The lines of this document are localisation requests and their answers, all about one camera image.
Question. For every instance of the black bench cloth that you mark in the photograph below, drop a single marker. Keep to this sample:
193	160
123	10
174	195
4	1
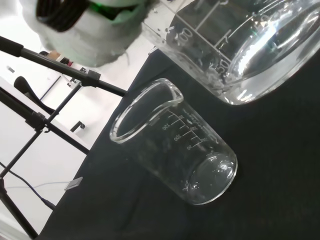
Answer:
225	200

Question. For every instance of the clear glass graduated beaker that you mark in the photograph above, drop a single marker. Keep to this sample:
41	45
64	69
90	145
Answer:
175	150

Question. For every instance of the grey tape piece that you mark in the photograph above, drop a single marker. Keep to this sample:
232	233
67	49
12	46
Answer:
74	183

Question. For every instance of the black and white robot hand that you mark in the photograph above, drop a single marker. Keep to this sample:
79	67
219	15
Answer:
82	42

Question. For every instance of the black tripod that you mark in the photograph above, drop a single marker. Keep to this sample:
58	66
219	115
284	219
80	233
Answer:
62	67

